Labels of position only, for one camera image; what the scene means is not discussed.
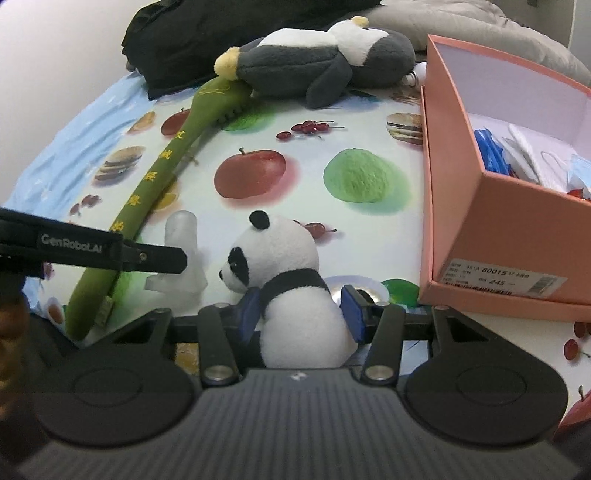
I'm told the black jacket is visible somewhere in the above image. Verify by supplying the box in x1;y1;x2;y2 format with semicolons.
121;0;384;100

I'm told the green plush stick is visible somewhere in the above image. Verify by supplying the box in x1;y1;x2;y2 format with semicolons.
65;76;252;342

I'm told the white face mask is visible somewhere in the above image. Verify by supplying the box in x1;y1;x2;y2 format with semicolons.
501;124;573;192

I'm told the food print tablecloth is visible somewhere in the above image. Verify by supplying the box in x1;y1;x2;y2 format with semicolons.
0;69;591;444

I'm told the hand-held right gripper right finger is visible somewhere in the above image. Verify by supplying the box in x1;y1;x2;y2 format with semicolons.
340;285;490;385

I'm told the grey duvet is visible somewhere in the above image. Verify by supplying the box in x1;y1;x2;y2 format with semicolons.
367;0;591;86

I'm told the blue face mask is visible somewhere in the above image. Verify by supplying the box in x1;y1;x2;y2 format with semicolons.
566;154;591;195

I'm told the panda plush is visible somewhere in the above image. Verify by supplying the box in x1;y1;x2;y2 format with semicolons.
219;210;358;370

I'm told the pink cardboard box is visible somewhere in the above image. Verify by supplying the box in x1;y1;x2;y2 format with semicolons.
418;34;591;323

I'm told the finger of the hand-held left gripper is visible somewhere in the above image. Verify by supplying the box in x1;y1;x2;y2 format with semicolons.
124;241;188;275

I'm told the translucent plastic figure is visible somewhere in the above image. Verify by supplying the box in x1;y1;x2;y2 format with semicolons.
144;210;207;308

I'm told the blue white packet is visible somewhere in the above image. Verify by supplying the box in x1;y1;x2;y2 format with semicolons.
473;128;512;177

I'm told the grey white penguin plush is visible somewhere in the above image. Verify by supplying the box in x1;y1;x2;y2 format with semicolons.
213;16;416;110

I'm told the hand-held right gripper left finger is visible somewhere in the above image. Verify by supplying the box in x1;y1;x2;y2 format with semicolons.
111;286;262;387

